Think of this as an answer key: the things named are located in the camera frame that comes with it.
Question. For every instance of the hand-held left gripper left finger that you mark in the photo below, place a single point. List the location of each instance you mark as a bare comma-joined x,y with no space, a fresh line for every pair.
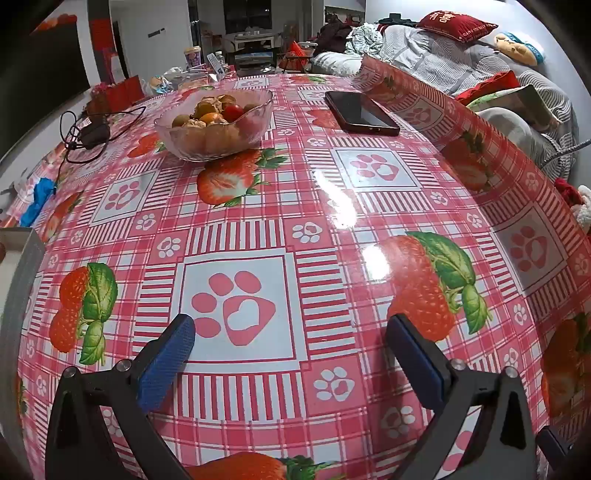
168,355

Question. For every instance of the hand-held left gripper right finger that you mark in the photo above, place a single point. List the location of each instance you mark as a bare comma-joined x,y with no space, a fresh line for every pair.
415,360

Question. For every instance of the white cardboard tray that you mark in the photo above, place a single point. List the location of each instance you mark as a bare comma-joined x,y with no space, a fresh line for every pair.
25,267

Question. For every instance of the clear glass bowl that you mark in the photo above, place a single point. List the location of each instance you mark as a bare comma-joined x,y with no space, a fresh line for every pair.
217,143

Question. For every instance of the red strawberry print tablecloth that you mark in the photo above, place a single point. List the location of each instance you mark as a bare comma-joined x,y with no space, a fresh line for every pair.
323,221

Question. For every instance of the blue crumpled cloth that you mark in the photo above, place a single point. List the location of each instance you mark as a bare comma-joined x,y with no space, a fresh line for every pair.
39,196

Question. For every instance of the red and white plush toy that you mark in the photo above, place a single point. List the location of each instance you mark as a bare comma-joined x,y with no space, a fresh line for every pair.
572,194

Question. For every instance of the black power adapter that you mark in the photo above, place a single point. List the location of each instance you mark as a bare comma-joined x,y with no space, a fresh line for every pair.
94,134

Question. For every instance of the black smartphone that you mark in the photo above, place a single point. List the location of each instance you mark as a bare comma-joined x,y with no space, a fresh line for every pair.
360,113

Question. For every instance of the red gift boxes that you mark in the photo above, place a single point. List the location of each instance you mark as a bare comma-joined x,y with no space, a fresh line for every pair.
120,92

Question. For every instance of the open book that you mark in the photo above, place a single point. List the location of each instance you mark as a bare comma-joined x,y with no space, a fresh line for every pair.
521,104

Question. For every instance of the red ruffled cushion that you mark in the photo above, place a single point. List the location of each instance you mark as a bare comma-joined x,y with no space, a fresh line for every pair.
489,87

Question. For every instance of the lidded white jar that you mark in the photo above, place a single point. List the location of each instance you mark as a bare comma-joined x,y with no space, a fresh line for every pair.
193,56

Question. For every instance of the grey sofa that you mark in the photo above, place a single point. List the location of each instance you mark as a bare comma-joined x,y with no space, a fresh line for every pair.
429,60

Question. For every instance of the black television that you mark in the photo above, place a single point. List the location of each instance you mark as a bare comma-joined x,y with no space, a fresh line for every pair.
41,69

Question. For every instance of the white side table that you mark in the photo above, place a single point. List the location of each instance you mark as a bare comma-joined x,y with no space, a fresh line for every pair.
249,44

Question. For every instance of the patterned grey blanket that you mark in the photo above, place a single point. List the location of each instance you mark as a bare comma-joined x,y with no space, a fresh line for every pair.
364,39

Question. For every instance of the yellow and blue plush toy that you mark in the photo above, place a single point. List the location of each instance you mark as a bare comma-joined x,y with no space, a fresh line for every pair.
519,46

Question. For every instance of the dark clothing pile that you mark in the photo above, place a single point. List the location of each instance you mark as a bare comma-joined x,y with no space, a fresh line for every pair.
332,34

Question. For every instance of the red embroidered pillow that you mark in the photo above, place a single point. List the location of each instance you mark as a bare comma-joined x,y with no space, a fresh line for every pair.
455,23

